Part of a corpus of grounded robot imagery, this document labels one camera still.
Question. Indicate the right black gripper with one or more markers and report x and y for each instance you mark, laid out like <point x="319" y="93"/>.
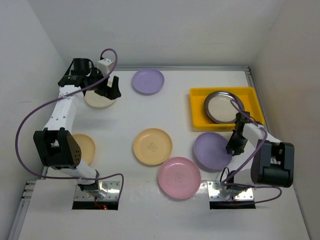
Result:
<point x="237" y="149"/>

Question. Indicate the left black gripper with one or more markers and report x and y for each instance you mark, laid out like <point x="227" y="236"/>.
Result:
<point x="113" y="92"/>

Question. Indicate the purple plate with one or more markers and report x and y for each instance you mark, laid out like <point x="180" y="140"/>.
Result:
<point x="148" y="81"/>
<point x="210" y="151"/>

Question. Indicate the dark-rimmed plate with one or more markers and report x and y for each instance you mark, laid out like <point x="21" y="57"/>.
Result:
<point x="221" y="107"/>

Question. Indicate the pink plate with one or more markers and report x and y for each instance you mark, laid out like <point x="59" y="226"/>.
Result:
<point x="179" y="178"/>

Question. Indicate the yellow plate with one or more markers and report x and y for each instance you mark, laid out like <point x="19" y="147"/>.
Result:
<point x="87" y="146"/>
<point x="152" y="146"/>

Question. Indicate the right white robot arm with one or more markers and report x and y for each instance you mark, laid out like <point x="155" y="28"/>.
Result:
<point x="272" y="160"/>

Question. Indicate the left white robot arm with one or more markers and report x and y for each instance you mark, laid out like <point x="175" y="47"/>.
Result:
<point x="55" y="144"/>

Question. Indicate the yellow plastic bin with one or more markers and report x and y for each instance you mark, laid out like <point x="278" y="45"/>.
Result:
<point x="202" y="122"/>

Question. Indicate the cream plate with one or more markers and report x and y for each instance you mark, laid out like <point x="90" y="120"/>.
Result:
<point x="96" y="101"/>

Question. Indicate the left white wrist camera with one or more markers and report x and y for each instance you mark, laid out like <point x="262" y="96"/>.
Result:
<point x="104" y="65"/>

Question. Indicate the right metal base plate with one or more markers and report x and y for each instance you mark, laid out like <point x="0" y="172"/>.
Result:
<point x="221" y="193"/>

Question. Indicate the metal base plate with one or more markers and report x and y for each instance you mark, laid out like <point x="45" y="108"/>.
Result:
<point x="221" y="193"/>
<point x="111" y="190"/>

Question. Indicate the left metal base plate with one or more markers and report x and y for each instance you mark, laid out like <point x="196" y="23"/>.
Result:
<point x="111" y="190"/>

